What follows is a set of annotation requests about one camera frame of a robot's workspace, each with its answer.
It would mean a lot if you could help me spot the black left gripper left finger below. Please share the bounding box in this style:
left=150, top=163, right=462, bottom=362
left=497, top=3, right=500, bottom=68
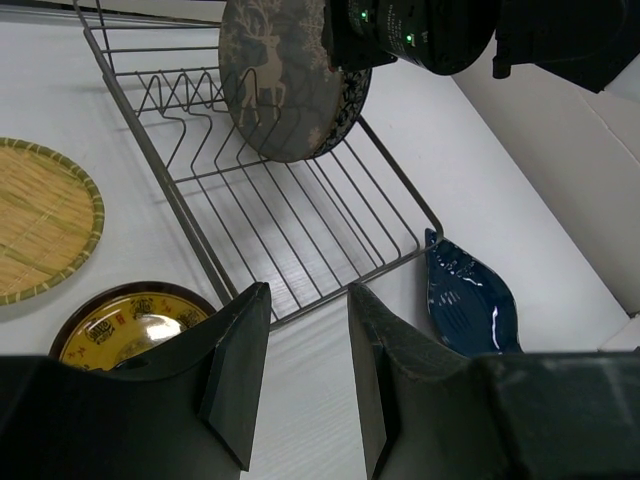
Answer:
left=1, top=282, right=271, bottom=479

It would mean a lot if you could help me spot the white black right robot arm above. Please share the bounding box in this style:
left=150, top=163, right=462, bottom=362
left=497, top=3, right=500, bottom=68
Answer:
left=321, top=0, right=639, bottom=93

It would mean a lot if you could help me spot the round woven bamboo tray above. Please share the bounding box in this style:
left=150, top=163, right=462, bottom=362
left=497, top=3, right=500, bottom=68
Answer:
left=1, top=137, right=105, bottom=306

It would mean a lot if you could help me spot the dark blue leaf plate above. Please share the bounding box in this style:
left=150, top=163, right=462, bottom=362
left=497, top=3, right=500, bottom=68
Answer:
left=425, top=229, right=522, bottom=357

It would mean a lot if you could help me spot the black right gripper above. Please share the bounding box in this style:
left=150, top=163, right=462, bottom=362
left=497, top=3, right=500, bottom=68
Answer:
left=322, top=0, right=498, bottom=76

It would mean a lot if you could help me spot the yellow plate brown rim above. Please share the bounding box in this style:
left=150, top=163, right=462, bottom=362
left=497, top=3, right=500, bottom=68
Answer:
left=49, top=281, right=216, bottom=371

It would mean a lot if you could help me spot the grey wire dish rack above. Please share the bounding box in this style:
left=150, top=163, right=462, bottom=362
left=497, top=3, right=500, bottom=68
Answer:
left=73, top=1, right=442, bottom=328

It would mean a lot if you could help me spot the blue floral white plate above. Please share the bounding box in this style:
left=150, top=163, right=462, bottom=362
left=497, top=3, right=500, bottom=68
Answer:
left=310, top=69, right=372, bottom=158

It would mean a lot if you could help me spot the grey deer pattern plate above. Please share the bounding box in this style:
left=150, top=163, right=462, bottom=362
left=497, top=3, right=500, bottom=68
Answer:
left=218, top=0, right=345, bottom=163

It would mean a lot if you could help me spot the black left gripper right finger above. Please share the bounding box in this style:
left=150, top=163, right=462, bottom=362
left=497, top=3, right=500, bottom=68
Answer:
left=348, top=283, right=639, bottom=479

